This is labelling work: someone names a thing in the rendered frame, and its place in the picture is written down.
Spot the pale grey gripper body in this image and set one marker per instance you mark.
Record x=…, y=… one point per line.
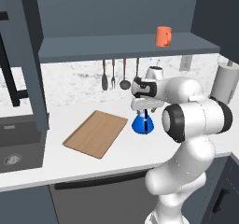
x=146, y=103

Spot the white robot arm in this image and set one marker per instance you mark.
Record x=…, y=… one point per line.
x=193, y=118

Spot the blue kettle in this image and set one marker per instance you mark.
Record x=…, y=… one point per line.
x=142, y=125

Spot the wooden tray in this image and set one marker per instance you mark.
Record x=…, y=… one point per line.
x=96, y=133

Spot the orange mug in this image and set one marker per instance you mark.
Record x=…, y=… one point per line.
x=162, y=37

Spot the dark grey base cabinet door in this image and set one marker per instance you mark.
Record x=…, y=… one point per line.
x=228, y=187

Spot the wide dark grey cabinet door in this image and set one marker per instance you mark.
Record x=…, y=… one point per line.
x=217, y=16

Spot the tall dark grey cabinet door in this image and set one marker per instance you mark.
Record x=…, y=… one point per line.
x=35, y=78

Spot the dark grey base cabinet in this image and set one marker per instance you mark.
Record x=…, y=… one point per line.
x=25, y=207

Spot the hanging ladle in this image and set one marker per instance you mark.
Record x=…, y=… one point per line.
x=125, y=84

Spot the hanging fork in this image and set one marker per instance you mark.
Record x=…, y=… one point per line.
x=113, y=80

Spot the hanging spatula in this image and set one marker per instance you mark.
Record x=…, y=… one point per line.
x=105, y=81

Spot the white paper towel roll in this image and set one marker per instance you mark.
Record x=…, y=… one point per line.
x=224, y=83

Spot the grey dishwasher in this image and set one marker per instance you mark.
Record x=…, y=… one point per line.
x=102, y=202

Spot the dark grey sink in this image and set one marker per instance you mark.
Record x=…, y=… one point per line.
x=18, y=146

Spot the black tap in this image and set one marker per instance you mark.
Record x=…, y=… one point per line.
x=11, y=84

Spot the white wall outlet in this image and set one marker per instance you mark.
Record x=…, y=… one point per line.
x=185, y=62

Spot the dark grey neighbouring wall cabinet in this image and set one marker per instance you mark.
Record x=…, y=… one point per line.
x=9, y=41

